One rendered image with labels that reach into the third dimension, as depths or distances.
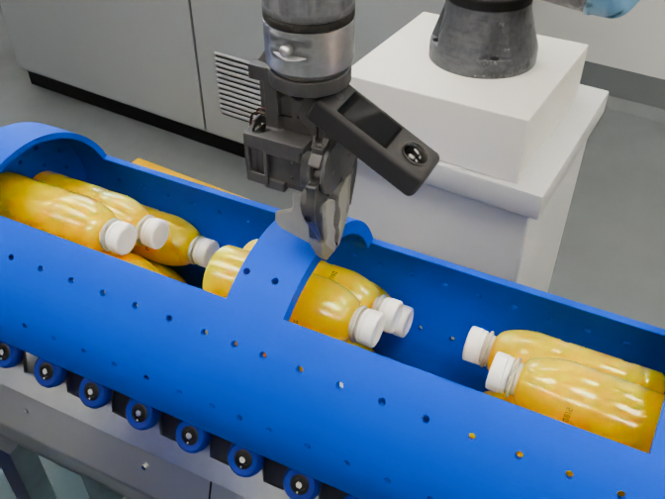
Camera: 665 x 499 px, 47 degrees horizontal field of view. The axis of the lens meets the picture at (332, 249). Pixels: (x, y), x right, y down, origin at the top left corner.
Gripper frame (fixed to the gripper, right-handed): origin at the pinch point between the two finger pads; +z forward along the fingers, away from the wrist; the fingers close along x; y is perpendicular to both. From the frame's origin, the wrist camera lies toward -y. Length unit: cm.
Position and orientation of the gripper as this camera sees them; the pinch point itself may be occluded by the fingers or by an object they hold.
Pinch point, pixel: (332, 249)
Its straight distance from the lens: 76.6
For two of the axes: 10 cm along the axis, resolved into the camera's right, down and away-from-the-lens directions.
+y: -9.0, -2.9, 3.4
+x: -4.4, 5.9, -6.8
